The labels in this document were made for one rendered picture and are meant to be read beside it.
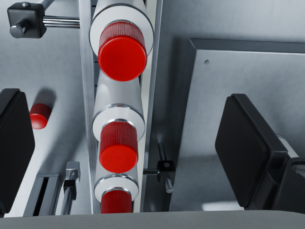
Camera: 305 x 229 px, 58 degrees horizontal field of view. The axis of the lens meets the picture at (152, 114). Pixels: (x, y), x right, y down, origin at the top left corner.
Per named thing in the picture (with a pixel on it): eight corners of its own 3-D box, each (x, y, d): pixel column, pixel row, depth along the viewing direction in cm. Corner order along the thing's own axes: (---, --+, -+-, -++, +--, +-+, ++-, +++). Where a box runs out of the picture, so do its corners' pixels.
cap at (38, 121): (30, 117, 49) (25, 128, 46) (31, 101, 47) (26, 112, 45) (50, 121, 50) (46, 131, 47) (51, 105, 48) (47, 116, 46)
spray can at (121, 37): (140, 19, 37) (159, 95, 20) (100, 17, 36) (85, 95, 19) (141, -24, 34) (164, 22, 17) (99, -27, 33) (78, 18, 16)
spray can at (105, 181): (132, 127, 47) (140, 240, 30) (101, 127, 46) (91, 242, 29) (133, 101, 44) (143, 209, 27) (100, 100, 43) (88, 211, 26)
